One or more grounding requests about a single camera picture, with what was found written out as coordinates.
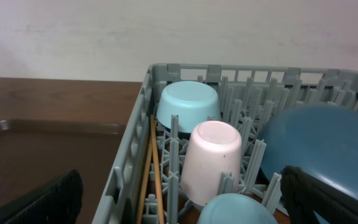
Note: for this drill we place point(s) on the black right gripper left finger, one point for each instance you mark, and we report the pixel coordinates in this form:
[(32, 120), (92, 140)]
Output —
[(57, 201)]

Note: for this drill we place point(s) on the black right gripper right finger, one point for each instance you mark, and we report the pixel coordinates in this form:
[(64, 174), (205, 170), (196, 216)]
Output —
[(306, 198)]

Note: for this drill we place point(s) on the dark blue plate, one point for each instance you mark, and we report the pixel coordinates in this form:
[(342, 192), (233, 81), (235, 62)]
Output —
[(321, 140)]

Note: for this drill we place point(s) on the light blue cup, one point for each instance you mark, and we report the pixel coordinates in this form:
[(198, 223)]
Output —
[(235, 209)]

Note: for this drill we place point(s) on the wooden chopstick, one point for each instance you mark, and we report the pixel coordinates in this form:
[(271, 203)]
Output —
[(158, 184), (145, 179)]

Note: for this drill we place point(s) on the pink cup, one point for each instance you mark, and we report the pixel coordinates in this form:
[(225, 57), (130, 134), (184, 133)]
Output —
[(214, 147)]

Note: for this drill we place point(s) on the light blue bowl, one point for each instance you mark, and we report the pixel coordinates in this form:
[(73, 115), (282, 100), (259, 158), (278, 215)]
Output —
[(192, 102)]

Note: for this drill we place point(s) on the grey dishwasher rack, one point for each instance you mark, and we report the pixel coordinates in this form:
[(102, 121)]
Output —
[(248, 97)]

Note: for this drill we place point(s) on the brown serving tray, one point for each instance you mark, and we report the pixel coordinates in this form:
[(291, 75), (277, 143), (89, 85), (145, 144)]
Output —
[(33, 152)]

